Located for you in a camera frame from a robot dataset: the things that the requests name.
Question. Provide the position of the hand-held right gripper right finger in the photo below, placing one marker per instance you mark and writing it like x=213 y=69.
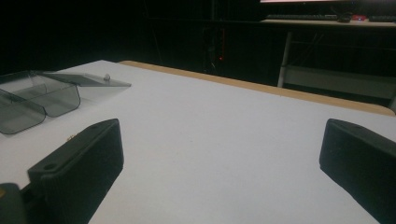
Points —
x=361 y=161

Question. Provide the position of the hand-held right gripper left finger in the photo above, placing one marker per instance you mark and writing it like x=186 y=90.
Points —
x=81 y=168

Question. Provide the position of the clear grey plastic box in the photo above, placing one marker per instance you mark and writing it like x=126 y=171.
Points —
x=34 y=102

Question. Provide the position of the clear grey box lid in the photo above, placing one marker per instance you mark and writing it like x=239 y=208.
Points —
x=90 y=81

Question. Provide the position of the small red device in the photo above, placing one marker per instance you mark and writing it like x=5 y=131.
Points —
x=358 y=17

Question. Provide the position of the black keyboard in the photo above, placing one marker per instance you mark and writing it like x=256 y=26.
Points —
x=302 y=17

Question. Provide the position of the black power strip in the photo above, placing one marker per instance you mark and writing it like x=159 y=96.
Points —
x=220 y=43

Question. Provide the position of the wooden desk with white frame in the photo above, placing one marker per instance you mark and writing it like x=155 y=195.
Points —
x=330 y=77

